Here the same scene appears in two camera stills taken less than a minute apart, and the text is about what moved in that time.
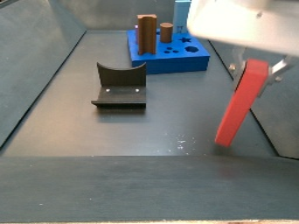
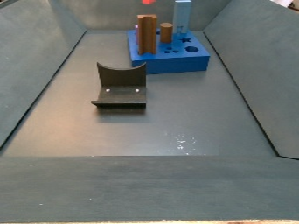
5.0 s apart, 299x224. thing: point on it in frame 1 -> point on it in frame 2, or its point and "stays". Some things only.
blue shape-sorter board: x=185 y=54 stays
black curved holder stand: x=122 y=90 stays
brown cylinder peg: x=166 y=32 stays
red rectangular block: x=257 y=73 -> x=147 y=2
